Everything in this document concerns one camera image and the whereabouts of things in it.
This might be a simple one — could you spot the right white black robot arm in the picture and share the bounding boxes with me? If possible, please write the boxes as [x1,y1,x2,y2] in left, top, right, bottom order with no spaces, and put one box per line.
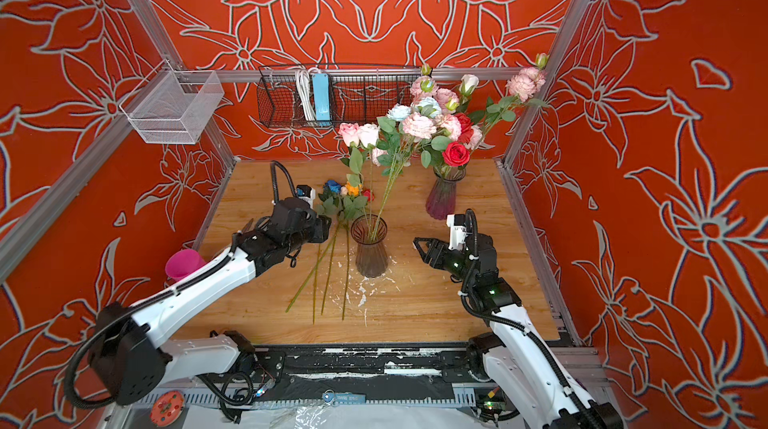
[413,234,623,428]

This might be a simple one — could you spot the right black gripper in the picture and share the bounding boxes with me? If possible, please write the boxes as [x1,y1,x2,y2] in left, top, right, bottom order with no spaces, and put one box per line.
[413,237,481,289]

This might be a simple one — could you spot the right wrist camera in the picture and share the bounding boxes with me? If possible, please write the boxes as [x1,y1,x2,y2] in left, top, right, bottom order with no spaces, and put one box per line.
[446,214,467,251]

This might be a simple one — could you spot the clear plastic wall bin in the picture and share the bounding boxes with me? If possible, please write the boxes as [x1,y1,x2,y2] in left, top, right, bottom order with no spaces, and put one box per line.
[118,60,224,145]

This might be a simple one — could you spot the small magenta rose stem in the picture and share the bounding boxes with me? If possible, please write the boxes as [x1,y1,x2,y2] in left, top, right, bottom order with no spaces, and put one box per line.
[340,188,376,322]

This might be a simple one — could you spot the white pink rose stem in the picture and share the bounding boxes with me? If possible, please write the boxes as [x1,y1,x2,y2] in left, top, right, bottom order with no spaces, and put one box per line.
[455,74,486,151]

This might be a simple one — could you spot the pink double rose stem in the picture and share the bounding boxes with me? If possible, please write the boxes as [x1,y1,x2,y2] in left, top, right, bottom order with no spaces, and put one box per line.
[410,64,460,119]

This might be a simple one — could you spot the large pink peony stem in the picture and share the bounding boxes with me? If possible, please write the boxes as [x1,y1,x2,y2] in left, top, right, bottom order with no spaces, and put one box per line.
[437,114,463,141]

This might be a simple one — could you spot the single pink rose stem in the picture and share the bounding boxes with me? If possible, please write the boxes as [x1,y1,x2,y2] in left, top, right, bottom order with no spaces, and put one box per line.
[337,122,368,238]

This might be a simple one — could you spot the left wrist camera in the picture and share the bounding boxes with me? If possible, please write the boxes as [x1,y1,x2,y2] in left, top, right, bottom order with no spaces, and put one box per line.
[295,184,317,208]

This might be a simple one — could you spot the black wire wall basket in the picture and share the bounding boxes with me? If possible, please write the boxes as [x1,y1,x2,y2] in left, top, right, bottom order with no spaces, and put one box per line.
[256,64,420,128]

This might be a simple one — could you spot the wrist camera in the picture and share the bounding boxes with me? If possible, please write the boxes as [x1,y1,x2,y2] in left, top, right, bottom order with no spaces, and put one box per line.
[446,214,467,251]
[295,184,317,208]

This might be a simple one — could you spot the white cable bundle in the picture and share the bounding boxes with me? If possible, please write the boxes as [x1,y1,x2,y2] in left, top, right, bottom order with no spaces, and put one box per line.
[295,67,317,124]

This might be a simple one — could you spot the blue rose stem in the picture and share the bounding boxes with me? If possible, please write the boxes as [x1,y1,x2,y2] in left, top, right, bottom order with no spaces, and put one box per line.
[285,180,343,321]

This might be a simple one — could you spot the light blue box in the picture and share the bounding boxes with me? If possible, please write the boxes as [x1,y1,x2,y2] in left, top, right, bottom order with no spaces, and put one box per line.
[312,73,331,126]

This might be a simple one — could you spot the pink plastic cup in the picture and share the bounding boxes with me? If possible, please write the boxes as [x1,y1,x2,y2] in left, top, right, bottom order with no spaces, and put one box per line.
[165,249,207,282]

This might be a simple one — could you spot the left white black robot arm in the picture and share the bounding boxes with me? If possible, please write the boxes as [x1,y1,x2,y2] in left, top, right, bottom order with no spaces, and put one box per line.
[63,197,331,409]

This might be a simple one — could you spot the purple ribbed glass vase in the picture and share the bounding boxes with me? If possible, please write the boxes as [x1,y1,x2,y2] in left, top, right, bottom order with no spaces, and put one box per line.
[425,166,466,220]

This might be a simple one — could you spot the brown ribbed glass vase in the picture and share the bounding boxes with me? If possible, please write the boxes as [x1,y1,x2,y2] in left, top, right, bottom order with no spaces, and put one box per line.
[351,215,389,278]

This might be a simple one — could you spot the orange rose stem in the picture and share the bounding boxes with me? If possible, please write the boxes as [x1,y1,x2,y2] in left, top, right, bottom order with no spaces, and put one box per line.
[318,179,368,319]

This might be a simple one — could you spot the pink rose bunch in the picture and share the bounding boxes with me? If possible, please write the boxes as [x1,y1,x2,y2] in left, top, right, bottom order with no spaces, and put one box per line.
[360,97,453,231]

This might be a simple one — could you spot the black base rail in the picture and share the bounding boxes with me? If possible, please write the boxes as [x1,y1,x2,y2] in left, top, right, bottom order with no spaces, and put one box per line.
[211,342,489,401]

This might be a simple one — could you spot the red rose stem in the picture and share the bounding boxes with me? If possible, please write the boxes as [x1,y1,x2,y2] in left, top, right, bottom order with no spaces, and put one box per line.
[455,112,474,144]
[421,142,471,179]

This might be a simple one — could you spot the white cream rose stem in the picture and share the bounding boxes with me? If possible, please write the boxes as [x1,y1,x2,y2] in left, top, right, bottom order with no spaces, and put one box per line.
[351,123,380,243]

